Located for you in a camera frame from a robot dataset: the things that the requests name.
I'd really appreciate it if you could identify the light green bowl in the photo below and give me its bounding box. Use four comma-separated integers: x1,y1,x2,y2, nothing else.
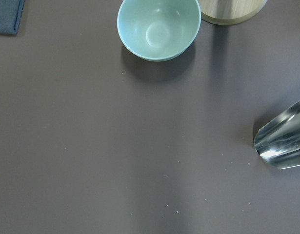
117,0,201,62

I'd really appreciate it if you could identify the wooden cup stand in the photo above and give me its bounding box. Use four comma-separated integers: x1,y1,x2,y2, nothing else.
198,0,267,25

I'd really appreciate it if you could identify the metal scoop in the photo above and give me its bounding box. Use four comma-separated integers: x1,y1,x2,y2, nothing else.
254,101,300,170

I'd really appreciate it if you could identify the grey folded cloth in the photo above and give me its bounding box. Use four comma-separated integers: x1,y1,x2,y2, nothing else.
0,0,25,35

